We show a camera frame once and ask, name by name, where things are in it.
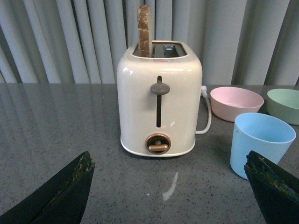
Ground light blue plastic cup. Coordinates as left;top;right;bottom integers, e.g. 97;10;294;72
230;112;296;180

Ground brown toast slice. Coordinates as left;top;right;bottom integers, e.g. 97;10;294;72
137;5;153;58

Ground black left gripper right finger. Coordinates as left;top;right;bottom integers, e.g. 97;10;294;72
244;151;299;224

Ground grey vertical blinds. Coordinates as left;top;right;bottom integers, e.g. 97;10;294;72
0;0;299;86

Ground pink plastic bowl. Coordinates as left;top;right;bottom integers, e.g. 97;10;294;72
210;86;264;122

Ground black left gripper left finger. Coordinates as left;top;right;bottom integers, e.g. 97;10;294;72
0;151;95;224

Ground cream white toaster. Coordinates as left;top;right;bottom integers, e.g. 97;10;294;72
117;41;202;157

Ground white toaster power cable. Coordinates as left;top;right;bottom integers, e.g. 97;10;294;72
195;85;212;135

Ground green plastic bowl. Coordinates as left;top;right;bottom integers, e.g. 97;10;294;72
267;89;299;126

